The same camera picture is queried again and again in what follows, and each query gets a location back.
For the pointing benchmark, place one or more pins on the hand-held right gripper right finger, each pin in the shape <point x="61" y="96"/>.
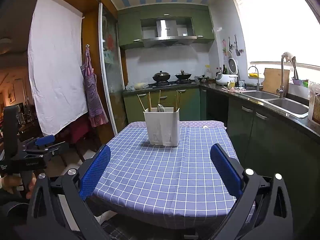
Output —
<point x="225" y="172"/>

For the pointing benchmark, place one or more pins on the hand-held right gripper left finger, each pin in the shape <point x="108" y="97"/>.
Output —
<point x="96" y="172"/>

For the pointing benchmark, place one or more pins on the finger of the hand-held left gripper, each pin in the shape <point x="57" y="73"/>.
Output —
<point x="45" y="140"/>
<point x="56" y="148"/>

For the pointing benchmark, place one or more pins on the white plastic utensil holder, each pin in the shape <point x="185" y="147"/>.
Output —
<point x="162" y="127"/>

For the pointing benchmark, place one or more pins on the set of wooden chopsticks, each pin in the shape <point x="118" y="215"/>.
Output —
<point x="149" y="102"/>

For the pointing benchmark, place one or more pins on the clear plastic spoon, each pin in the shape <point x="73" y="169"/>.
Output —
<point x="158" y="107"/>

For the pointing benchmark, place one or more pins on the person's left hand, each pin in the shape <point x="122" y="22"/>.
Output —
<point x="10" y="183"/>

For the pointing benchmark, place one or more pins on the dark red chair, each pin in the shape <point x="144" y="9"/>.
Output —
<point x="77" y="132"/>

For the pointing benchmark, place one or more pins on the purple checked apron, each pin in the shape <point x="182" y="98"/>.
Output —
<point x="93" y="100"/>

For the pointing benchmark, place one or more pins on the blue checked tablecloth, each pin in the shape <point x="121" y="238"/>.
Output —
<point x="162" y="175"/>

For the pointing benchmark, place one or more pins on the white hanging sheet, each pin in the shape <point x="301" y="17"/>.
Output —
<point x="57" y="67"/>

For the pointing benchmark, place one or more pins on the light green base cabinet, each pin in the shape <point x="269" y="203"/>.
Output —
<point x="190" y="105"/>

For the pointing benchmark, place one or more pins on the pink dish cloth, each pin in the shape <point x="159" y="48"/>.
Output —
<point x="235" y="89"/>

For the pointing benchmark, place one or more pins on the dark stone countertop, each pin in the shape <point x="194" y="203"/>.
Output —
<point x="217" y="87"/>

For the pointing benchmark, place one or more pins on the yellow cup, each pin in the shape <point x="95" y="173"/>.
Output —
<point x="230" y="83"/>

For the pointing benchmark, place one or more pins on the grey mug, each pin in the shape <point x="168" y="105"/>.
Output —
<point x="241" y="83"/>

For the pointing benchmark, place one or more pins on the steel double sink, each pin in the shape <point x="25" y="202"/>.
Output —
<point x="287" y="106"/>

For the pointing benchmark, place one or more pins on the white rice cooker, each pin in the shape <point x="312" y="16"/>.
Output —
<point x="225" y="79"/>

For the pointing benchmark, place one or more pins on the small gooseneck tap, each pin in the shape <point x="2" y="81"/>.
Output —
<point x="257" y="83"/>

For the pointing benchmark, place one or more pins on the small steel pot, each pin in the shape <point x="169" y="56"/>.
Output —
<point x="203" y="79"/>

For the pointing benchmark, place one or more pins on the plastic bag with yellow contents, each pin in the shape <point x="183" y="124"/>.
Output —
<point x="138" y="85"/>

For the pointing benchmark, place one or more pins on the frosted glass sliding door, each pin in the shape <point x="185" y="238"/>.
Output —
<point x="110" y="67"/>

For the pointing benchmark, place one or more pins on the yellow tray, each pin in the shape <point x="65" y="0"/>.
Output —
<point x="253" y="75"/>

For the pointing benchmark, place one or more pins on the oil jug with yellow cap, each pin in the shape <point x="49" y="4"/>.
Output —
<point x="208" y="72"/>

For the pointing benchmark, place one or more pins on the dark glass bottle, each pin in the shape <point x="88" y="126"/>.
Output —
<point x="224" y="70"/>

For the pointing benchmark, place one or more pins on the black gas stove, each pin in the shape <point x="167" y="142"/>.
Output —
<point x="172" y="83"/>

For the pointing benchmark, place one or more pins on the wooden cutting board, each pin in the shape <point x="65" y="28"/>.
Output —
<point x="275" y="81"/>

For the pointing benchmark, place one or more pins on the black wok with lid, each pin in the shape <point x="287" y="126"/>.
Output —
<point x="161" y="77"/>
<point x="183" y="76"/>

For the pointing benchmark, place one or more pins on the white round appliance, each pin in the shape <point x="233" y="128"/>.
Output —
<point x="233" y="66"/>

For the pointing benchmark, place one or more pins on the steel kitchen faucet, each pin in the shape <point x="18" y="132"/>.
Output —
<point x="281" y="80"/>

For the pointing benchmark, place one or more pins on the purple plastic container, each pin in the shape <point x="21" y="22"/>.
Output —
<point x="296" y="81"/>

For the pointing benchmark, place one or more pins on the green plastic container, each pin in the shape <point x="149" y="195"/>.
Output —
<point x="305" y="83"/>

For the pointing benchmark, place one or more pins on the hanging ladle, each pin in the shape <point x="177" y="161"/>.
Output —
<point x="229" y="48"/>

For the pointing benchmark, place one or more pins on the hanging black spatula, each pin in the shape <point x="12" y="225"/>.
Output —
<point x="237" y="47"/>

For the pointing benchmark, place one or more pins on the black kitchen tongs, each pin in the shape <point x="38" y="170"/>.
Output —
<point x="295" y="67"/>

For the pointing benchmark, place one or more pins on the rag on faucet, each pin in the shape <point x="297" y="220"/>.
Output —
<point x="288" y="56"/>

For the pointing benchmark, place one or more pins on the steel range hood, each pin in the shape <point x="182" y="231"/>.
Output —
<point x="167" y="38"/>

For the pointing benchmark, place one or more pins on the green wall cabinet unit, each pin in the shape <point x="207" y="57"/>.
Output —
<point x="130" y="30"/>

